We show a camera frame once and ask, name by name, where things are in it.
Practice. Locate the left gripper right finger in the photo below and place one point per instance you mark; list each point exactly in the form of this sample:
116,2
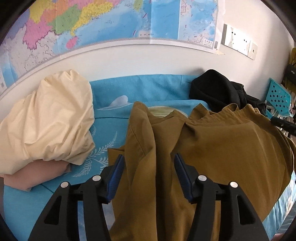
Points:
227,205

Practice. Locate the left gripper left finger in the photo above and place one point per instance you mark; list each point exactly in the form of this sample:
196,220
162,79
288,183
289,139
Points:
59,219

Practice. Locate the brown large shirt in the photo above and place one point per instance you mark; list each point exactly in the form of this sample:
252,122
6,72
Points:
235,144

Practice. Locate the turquoise perforated storage rack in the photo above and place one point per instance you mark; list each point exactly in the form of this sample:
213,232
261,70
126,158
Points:
278,101

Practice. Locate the pink folded cloth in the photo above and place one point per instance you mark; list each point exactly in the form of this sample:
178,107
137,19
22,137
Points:
35,173

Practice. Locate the black garment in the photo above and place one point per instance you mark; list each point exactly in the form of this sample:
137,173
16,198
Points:
218,92

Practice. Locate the cream pillow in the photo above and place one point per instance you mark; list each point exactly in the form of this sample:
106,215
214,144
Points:
51,123

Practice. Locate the blue patterned bed sheet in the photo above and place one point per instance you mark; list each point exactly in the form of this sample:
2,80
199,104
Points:
112,107

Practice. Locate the white wall socket panel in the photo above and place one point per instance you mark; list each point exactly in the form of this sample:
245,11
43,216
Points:
239,40

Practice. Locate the colourful wall map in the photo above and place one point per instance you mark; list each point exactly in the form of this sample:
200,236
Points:
36,32

